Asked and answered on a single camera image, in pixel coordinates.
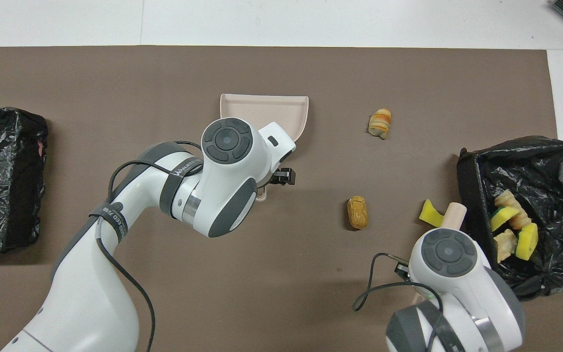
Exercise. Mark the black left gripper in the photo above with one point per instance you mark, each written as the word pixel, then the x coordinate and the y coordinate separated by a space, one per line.
pixel 272 179

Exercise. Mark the beige hand brush black bristles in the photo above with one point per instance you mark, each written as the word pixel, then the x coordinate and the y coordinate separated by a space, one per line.
pixel 456 215

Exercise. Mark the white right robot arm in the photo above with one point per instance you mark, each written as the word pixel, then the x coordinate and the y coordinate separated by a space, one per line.
pixel 457 293

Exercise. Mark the striped orange bread roll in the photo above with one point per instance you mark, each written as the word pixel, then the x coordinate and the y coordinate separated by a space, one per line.
pixel 512 208
pixel 505 244
pixel 380 122

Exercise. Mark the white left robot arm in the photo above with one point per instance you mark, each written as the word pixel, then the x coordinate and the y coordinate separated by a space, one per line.
pixel 227 186

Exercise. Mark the yellow sponge piece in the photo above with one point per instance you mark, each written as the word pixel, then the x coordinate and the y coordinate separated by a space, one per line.
pixel 527 240
pixel 502 219
pixel 429 214

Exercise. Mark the brown bread loaf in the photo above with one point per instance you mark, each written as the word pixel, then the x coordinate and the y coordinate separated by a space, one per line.
pixel 357 212

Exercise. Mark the brown paper table mat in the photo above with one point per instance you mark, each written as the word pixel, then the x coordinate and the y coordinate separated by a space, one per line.
pixel 408 73

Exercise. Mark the beige plastic dustpan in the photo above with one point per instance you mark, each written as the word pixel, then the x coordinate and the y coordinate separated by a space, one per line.
pixel 262 110

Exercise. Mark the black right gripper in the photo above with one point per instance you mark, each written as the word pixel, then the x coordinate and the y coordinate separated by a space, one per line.
pixel 402 270

